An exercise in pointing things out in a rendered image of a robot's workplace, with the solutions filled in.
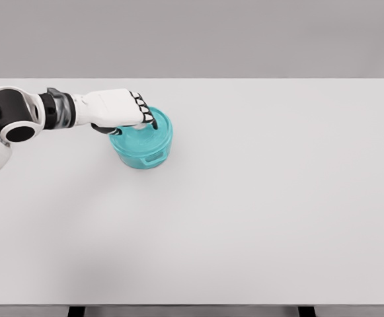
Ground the teal pot lid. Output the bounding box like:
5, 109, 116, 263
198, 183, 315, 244
108, 106, 173, 159

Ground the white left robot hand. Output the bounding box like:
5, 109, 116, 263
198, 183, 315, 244
86, 88, 159, 136

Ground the teal pot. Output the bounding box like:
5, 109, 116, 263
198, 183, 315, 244
109, 112, 174, 170

